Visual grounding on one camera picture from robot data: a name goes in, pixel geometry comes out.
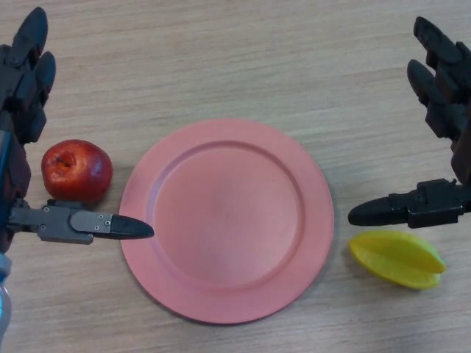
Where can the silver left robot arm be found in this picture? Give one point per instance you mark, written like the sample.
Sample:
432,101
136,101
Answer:
3,294

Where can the yellow starfruit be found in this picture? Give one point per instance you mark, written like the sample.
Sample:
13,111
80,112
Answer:
397,261

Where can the pink round plate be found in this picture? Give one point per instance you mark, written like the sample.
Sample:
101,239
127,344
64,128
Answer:
228,220

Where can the red apple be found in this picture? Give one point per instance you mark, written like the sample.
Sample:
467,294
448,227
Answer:
73,169

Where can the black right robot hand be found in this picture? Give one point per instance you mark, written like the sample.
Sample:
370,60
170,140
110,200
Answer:
438,202

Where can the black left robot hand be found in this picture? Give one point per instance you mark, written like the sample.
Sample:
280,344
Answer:
18,88

